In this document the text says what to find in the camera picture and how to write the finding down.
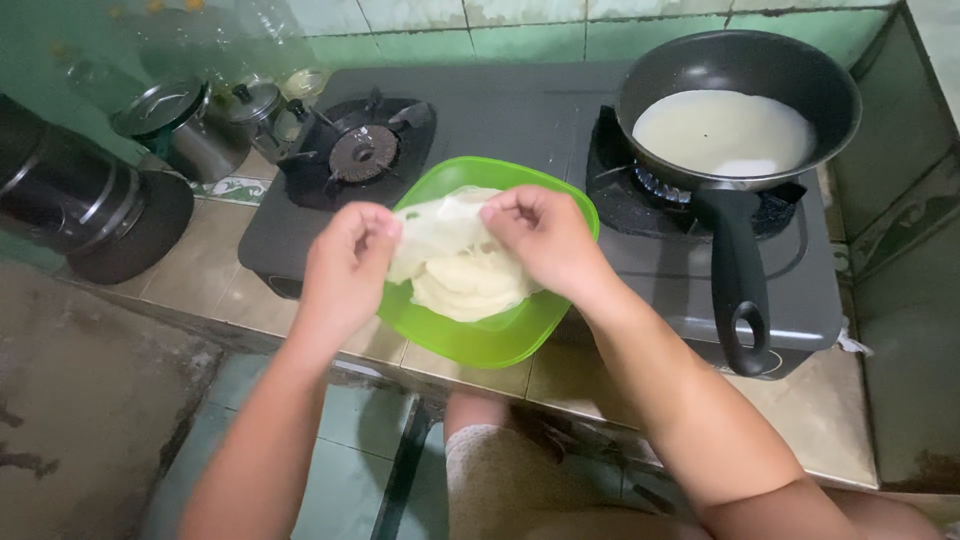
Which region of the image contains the thin white crepe sheet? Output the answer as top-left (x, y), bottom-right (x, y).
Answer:
top-left (386, 185), bottom-right (519, 286)

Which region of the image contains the person's right hand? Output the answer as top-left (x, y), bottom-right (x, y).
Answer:
top-left (480, 184), bottom-right (622, 310)

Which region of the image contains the clear plastic bottle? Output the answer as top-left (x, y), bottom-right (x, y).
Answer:
top-left (135, 0), bottom-right (316, 84)

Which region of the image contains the steel pot with lid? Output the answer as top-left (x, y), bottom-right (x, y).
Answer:
top-left (111, 77), bottom-right (252, 185)

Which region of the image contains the white batter crepe in pan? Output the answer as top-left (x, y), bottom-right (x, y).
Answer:
top-left (632, 90), bottom-right (817, 178)

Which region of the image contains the stack of white crepes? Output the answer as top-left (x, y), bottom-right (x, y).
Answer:
top-left (408, 251), bottom-right (543, 324)

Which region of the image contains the person's left hand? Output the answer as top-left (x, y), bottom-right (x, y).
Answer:
top-left (298, 201), bottom-right (403, 348)

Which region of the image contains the black frying pan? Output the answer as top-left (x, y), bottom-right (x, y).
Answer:
top-left (615, 30), bottom-right (864, 378)

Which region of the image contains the black two-burner gas stove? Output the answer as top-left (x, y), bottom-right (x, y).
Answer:
top-left (237, 63), bottom-right (845, 380)

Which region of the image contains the green square plastic bowl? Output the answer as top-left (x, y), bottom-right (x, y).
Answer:
top-left (376, 156), bottom-right (600, 369)

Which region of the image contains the small steel kettle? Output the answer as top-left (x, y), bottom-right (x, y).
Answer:
top-left (225, 81), bottom-right (310, 162)

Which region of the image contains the large black pot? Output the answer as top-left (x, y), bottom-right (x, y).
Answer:
top-left (0, 93), bottom-right (195, 286)

